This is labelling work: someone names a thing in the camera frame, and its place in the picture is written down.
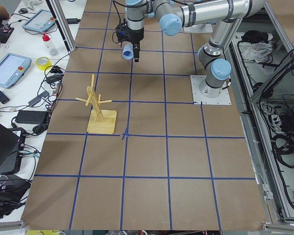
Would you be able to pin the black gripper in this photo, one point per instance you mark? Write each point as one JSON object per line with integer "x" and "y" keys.
{"x": 135, "y": 36}

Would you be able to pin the light blue plastic cup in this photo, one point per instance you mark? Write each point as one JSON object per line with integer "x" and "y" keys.
{"x": 127, "y": 52}

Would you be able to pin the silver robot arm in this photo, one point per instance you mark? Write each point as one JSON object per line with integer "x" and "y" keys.
{"x": 131, "y": 28}
{"x": 226, "y": 14}

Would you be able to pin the wooden cup rack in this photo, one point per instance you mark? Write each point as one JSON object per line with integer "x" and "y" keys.
{"x": 100, "y": 121}

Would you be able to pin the black power adapter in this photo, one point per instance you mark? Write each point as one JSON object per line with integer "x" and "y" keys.
{"x": 73, "y": 20}

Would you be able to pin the red cap squeeze bottle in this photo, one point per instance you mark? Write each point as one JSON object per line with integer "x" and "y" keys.
{"x": 49, "y": 45}

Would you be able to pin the yellow tape roll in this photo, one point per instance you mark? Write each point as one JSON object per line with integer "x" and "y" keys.
{"x": 43, "y": 63}

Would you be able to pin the far teach pendant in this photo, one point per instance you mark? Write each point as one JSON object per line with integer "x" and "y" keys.
{"x": 40, "y": 22}

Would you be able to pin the teach pendant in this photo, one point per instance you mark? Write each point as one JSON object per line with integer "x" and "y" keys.
{"x": 40, "y": 22}
{"x": 12, "y": 68}

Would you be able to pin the white crumpled cloth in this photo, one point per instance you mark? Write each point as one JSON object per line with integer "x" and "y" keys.
{"x": 258, "y": 52}

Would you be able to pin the large black power brick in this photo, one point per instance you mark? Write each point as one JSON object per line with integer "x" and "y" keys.
{"x": 31, "y": 117}

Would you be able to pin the near teach pendant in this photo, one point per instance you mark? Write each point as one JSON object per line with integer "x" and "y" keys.
{"x": 12, "y": 68}

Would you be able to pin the black smartphone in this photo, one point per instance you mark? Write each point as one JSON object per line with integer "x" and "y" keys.
{"x": 3, "y": 98}

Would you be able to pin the black laptop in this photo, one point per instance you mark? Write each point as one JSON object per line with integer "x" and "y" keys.
{"x": 11, "y": 144}

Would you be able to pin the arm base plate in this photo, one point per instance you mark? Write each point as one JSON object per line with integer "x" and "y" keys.
{"x": 205, "y": 95}
{"x": 204, "y": 28}

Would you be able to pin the aluminium frame post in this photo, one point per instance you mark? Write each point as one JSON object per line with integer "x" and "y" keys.
{"x": 60, "y": 19}

